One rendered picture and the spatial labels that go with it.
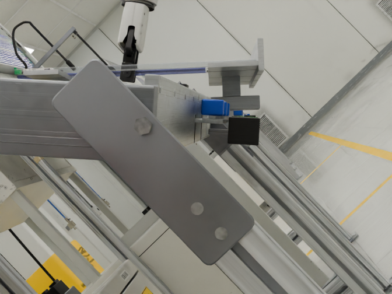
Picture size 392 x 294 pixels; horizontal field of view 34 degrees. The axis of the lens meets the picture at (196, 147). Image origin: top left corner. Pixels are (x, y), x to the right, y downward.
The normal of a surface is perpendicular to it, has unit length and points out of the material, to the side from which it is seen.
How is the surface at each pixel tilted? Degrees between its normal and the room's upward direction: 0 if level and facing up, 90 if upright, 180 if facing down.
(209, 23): 90
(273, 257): 90
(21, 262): 90
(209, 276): 90
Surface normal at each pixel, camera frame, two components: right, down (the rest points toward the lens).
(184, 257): -0.09, 0.05
